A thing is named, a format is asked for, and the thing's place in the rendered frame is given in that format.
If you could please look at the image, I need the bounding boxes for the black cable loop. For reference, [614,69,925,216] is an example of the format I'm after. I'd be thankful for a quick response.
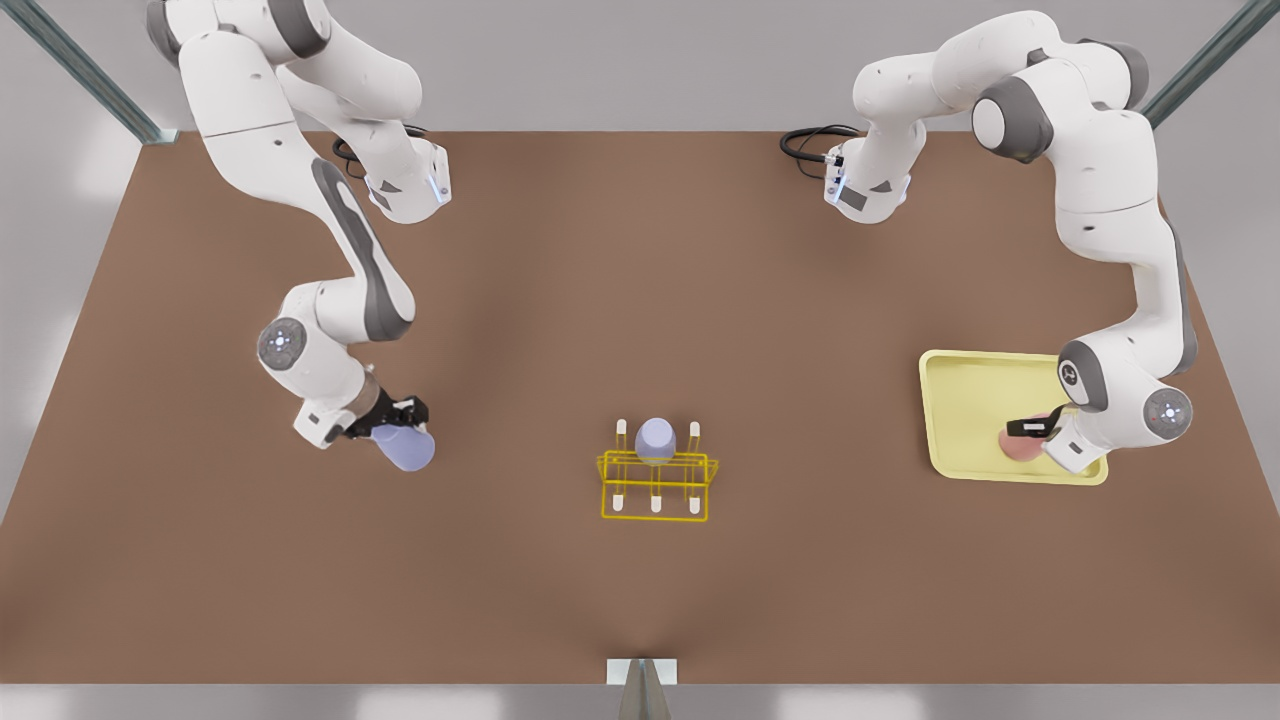
[332,126,429,181]
[779,125,863,181]

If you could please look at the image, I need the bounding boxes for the pale yellow tray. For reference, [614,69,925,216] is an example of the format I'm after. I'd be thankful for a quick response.
[919,349,1110,487]

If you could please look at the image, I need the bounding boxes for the yellow wire cup rack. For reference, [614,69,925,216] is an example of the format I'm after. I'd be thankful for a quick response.
[597,420,720,523]

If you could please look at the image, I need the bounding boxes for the pink cup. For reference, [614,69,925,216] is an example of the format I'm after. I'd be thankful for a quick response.
[999,414,1056,462]

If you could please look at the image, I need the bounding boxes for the silver frame post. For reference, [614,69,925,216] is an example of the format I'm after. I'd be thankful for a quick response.
[607,658,678,720]
[1140,0,1280,129]
[0,0,178,146]

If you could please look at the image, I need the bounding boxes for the lavender cup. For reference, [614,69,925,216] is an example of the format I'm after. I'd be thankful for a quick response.
[371,424,437,473]
[635,417,678,467]

